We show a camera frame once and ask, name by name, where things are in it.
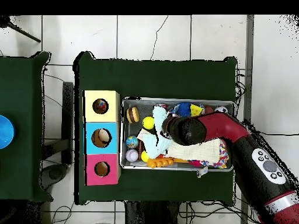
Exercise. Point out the dark green tablecloth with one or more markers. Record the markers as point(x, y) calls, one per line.
point(151, 79)
point(23, 163)

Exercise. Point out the white baseball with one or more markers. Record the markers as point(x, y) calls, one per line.
point(132, 155)

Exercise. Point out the wooden toy burger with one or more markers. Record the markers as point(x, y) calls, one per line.
point(132, 115)

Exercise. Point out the blue spiky ball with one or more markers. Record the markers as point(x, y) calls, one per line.
point(183, 109)

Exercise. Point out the mint green waffle cloth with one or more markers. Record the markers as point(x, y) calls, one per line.
point(151, 144)

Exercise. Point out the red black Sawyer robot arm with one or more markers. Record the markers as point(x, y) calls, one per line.
point(222, 126)

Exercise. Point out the globe print ball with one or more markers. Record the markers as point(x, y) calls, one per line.
point(132, 142)

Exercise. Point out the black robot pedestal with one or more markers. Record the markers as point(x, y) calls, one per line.
point(149, 214)

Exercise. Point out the blue round bowl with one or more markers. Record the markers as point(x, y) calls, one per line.
point(5, 131)

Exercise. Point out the orange toy block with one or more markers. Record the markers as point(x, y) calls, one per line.
point(160, 162)

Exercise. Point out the cream waffle cloth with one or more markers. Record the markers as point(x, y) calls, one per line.
point(198, 150)

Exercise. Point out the brown cream ball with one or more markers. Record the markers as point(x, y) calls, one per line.
point(98, 140)

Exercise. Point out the wooden box with three holes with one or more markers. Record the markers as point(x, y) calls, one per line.
point(102, 177)

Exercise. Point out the yellow cheese wedge toy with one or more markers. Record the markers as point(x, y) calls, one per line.
point(195, 110)

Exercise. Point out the multicoloured spotted fabric toy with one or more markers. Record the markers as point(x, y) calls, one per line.
point(100, 105)

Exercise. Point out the black tripod leg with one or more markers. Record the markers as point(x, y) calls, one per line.
point(25, 35)

